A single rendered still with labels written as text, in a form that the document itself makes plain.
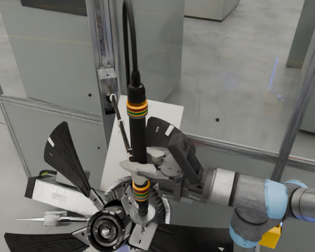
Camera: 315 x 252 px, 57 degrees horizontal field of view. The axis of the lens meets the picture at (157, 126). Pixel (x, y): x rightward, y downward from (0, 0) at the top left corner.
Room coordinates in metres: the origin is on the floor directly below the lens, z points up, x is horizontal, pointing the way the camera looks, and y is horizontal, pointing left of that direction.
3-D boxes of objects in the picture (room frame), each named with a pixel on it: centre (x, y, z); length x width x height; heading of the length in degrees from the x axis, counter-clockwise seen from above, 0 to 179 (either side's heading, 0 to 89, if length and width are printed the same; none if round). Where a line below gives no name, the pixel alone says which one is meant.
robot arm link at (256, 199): (0.40, -0.21, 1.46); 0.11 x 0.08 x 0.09; 71
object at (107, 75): (1.10, 0.21, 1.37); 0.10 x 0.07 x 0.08; 16
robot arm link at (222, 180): (0.43, -0.14, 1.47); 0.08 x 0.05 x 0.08; 161
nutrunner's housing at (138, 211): (0.49, 0.04, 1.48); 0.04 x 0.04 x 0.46
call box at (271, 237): (0.65, -0.40, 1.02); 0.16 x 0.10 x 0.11; 161
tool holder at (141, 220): (0.50, 0.04, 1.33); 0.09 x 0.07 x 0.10; 16
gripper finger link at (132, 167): (0.47, 0.04, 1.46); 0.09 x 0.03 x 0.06; 81
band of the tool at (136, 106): (0.49, 0.04, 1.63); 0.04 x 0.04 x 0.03
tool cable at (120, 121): (0.75, 0.11, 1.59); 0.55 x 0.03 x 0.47; 16
